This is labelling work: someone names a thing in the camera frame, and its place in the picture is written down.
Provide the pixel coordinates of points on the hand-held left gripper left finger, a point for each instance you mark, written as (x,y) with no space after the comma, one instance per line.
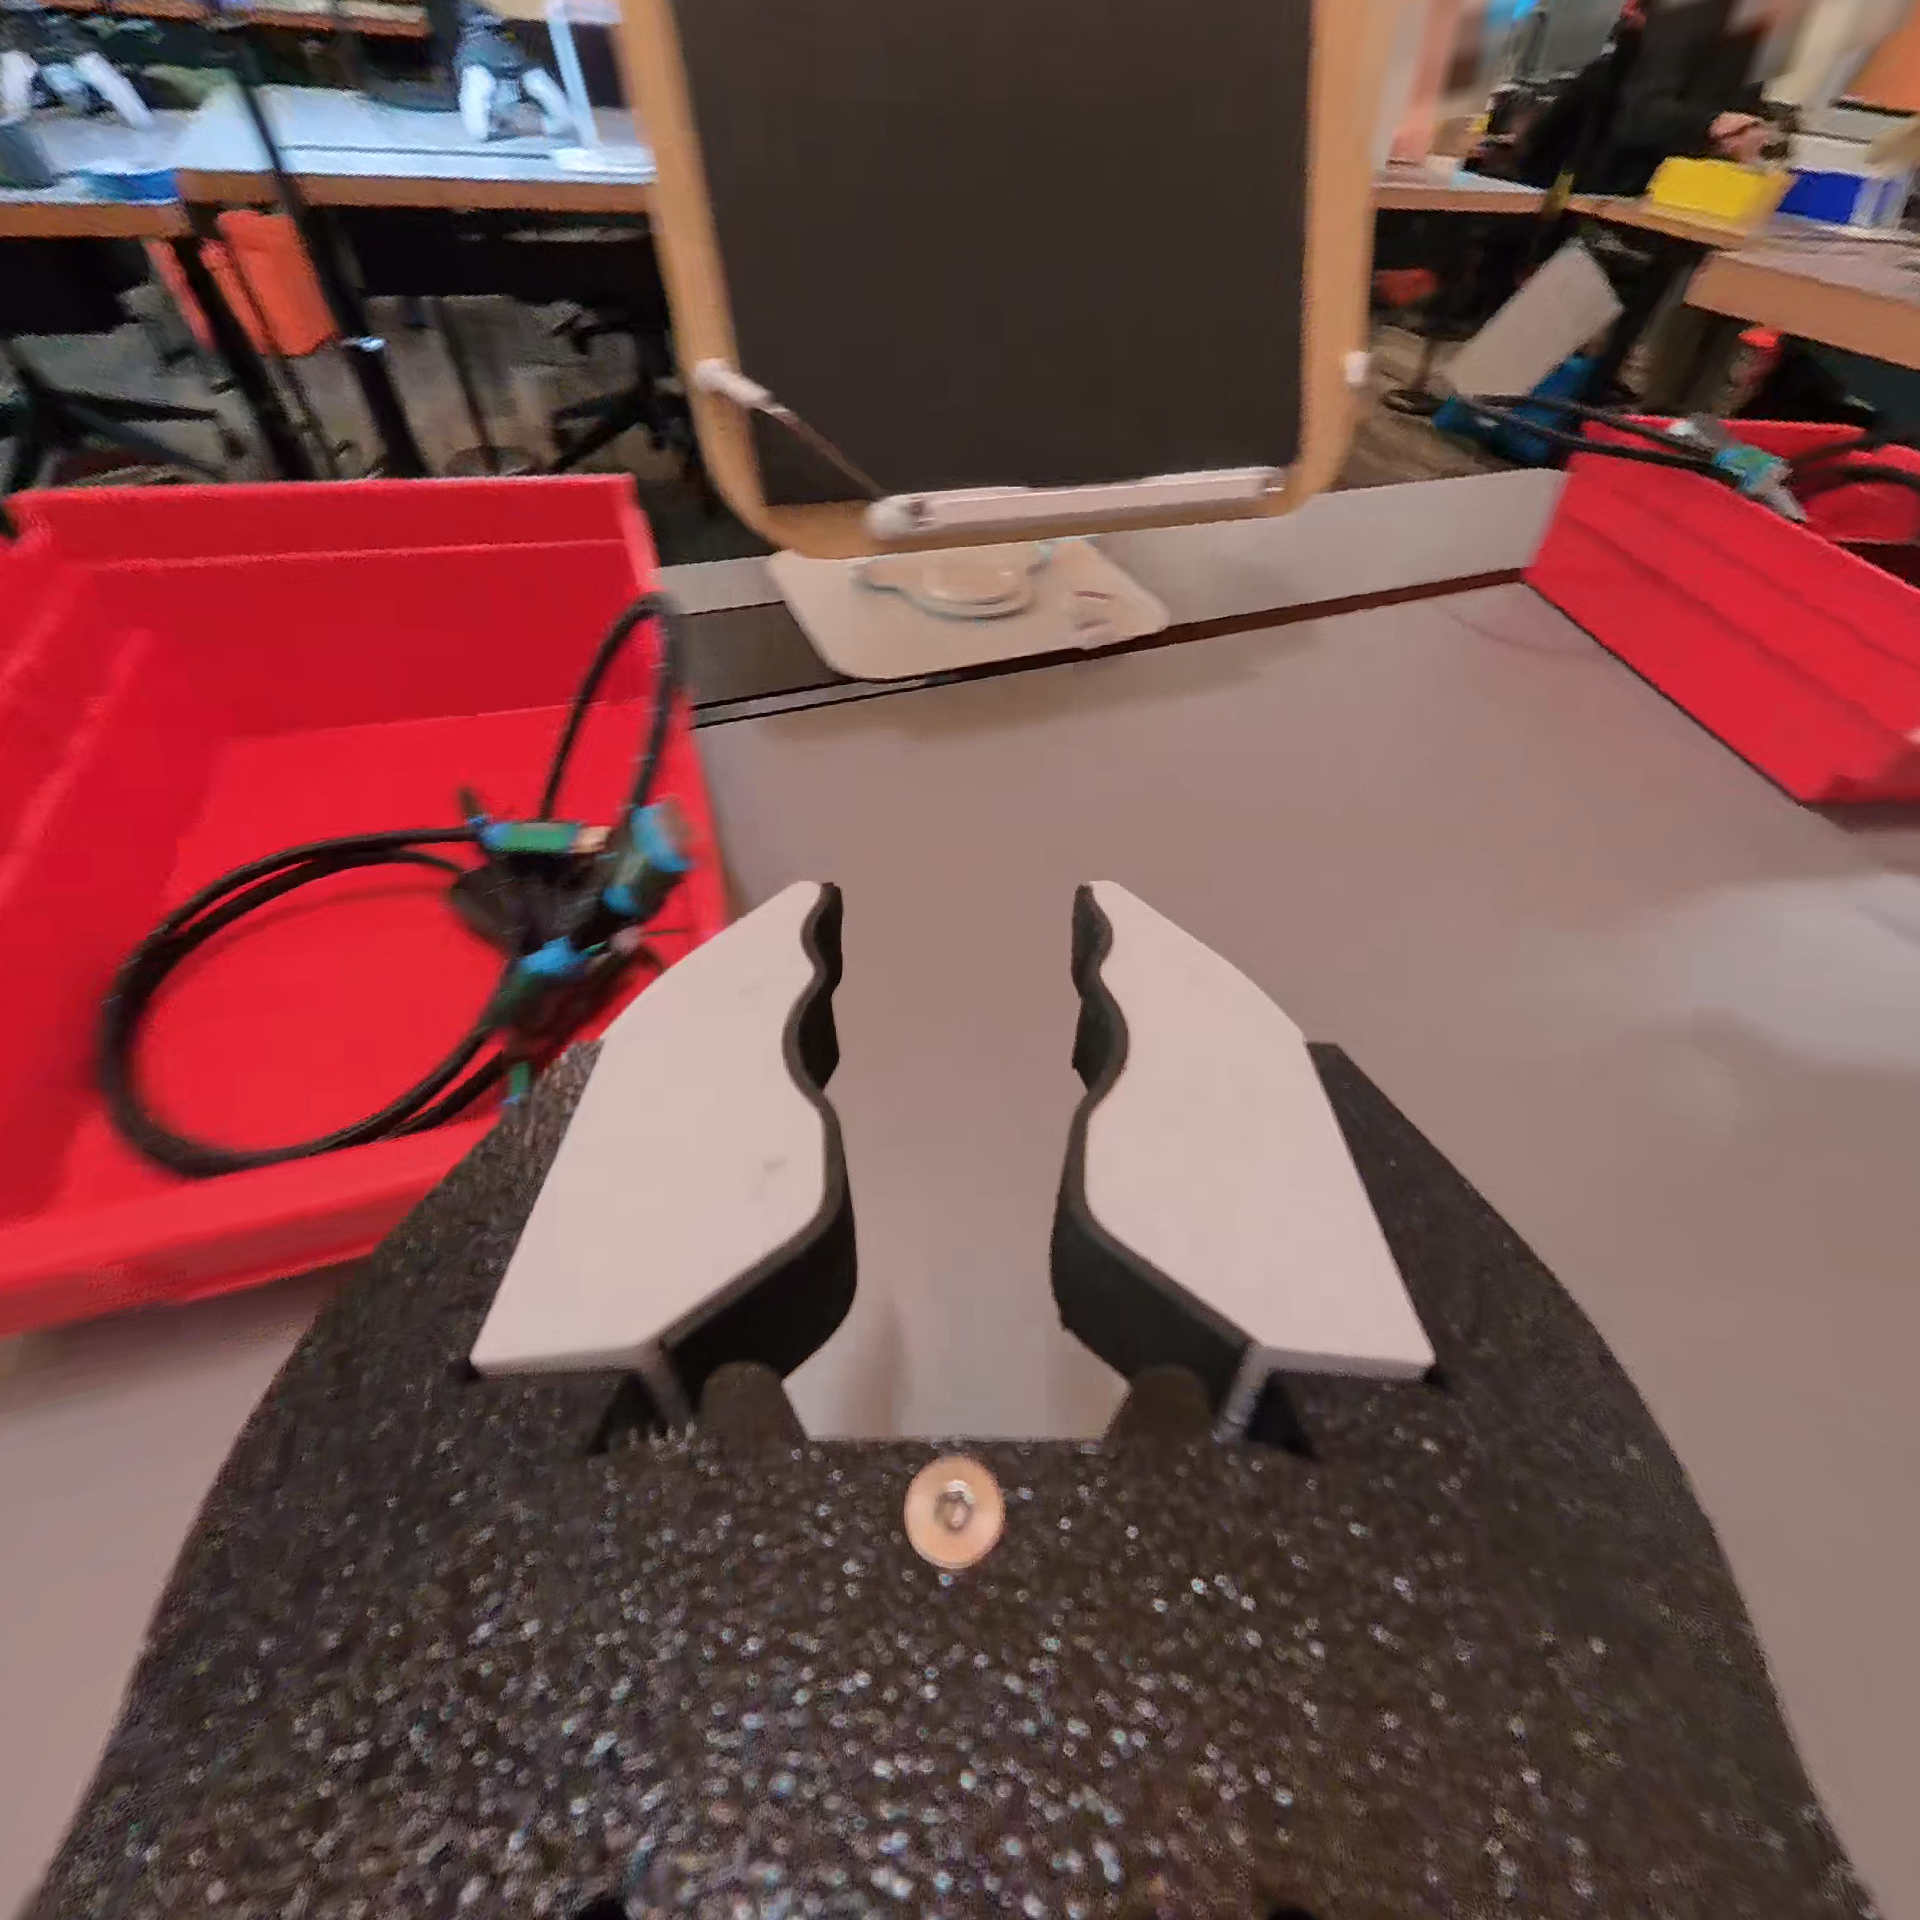
(675,1185)

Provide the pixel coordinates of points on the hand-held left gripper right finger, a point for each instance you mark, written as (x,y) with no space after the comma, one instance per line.
(1245,1197)

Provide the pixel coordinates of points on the red plastic bin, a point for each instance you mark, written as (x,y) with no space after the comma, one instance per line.
(1697,651)
(344,744)

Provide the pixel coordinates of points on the white stand base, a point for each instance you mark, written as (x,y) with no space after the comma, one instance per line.
(839,640)

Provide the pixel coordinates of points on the white leaning panel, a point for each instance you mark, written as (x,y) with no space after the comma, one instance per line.
(1546,319)

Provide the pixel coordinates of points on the wooden framed black board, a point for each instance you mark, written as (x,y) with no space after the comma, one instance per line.
(988,222)

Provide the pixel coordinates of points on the grey table with wooden edge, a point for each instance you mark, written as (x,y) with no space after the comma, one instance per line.
(1831,281)
(382,153)

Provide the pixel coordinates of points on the yellow plastic bin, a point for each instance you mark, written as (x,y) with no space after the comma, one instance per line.
(1713,197)

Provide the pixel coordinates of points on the blue plastic bin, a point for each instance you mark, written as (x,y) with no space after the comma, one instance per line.
(1845,202)

